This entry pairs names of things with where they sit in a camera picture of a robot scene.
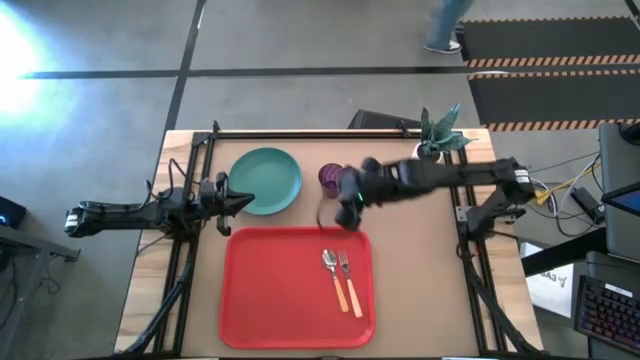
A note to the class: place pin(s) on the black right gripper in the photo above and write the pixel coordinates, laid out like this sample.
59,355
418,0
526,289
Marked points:
380,182

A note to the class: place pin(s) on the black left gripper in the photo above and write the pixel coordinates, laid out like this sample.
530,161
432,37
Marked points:
222,200

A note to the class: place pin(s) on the purple plastic cup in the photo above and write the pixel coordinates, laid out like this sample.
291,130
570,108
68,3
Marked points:
329,175

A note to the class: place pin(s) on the green round plate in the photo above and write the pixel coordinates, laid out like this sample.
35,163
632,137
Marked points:
265,180

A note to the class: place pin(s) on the red plastic tray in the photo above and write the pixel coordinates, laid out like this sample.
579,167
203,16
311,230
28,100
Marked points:
280,290

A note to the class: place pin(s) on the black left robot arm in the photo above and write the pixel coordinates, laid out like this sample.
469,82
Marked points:
125,212

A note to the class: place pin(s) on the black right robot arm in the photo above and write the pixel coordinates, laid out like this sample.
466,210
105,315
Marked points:
450,175

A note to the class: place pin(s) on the black flat box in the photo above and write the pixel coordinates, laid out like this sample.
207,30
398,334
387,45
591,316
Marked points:
375,120

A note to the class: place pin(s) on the green plant in white pot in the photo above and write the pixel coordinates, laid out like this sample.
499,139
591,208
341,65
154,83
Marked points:
437,137

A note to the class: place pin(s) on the person's leg and shoe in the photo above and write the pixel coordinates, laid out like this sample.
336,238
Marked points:
442,25

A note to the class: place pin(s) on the black mat with hazard stripes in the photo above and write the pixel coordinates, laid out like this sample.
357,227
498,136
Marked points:
545,37
550,97

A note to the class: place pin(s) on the black device with blue light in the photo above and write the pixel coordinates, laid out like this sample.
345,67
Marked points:
11,212

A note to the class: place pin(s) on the black power adapter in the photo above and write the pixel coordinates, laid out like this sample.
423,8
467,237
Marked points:
587,204

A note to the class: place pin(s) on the grey laptop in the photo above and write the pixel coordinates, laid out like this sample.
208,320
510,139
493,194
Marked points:
620,165

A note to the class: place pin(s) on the black backlit keyboard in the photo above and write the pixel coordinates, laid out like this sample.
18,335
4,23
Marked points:
610,315

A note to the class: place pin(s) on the black aluminium table frame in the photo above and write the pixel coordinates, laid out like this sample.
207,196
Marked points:
325,134

